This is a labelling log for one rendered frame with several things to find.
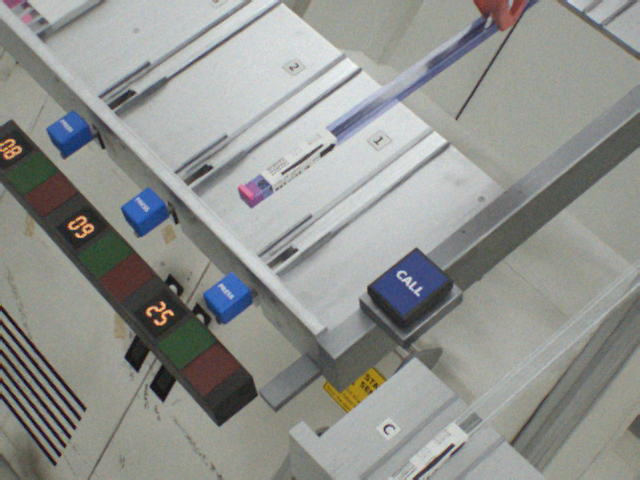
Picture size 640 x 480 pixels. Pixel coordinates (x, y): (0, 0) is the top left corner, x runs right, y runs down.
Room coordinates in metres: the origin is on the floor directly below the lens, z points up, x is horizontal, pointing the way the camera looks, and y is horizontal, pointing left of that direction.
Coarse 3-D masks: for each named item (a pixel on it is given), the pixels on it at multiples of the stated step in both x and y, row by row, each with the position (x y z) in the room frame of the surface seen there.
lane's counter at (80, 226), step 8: (88, 208) 0.90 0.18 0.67; (72, 216) 0.89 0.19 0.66; (80, 216) 0.89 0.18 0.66; (88, 216) 0.89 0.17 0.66; (96, 216) 0.89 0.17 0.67; (64, 224) 0.88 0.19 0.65; (72, 224) 0.88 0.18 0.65; (80, 224) 0.88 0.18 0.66; (88, 224) 0.88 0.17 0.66; (96, 224) 0.89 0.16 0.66; (104, 224) 0.89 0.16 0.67; (64, 232) 0.88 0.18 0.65; (72, 232) 0.88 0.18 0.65; (80, 232) 0.88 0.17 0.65; (88, 232) 0.88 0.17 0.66; (96, 232) 0.88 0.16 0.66; (72, 240) 0.87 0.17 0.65; (80, 240) 0.87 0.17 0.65; (88, 240) 0.87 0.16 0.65
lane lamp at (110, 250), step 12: (108, 240) 0.87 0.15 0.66; (120, 240) 0.88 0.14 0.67; (84, 252) 0.86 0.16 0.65; (96, 252) 0.86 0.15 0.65; (108, 252) 0.87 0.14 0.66; (120, 252) 0.87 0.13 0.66; (132, 252) 0.87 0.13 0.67; (96, 264) 0.86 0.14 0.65; (108, 264) 0.86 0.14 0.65; (96, 276) 0.85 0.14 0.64
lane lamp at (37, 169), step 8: (40, 152) 0.94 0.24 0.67; (32, 160) 0.93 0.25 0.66; (40, 160) 0.93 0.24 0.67; (48, 160) 0.93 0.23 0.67; (16, 168) 0.92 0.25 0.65; (24, 168) 0.92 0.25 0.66; (32, 168) 0.92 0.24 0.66; (40, 168) 0.92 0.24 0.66; (48, 168) 0.92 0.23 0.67; (8, 176) 0.91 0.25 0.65; (16, 176) 0.91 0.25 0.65; (24, 176) 0.91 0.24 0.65; (32, 176) 0.92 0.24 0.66; (40, 176) 0.92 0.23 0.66; (48, 176) 0.92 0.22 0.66; (16, 184) 0.91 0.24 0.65; (24, 184) 0.91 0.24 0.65; (32, 184) 0.91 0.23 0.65; (24, 192) 0.90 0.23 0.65
